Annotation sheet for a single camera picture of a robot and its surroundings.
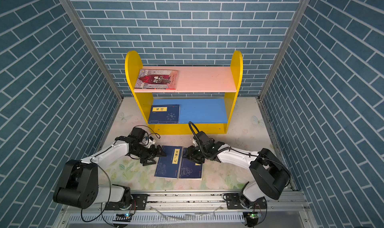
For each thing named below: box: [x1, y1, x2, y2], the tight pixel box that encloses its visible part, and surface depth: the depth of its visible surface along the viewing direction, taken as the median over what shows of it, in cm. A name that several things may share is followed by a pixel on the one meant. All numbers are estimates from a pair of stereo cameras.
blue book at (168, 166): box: [154, 145, 183, 179], surface depth 86 cm
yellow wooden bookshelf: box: [163, 50, 244, 135], surface depth 79 cm
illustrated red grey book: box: [134, 69, 179, 90], surface depth 74 cm
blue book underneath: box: [179, 157, 203, 180], surface depth 84 cm
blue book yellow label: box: [148, 104, 181, 124], surface depth 93 cm
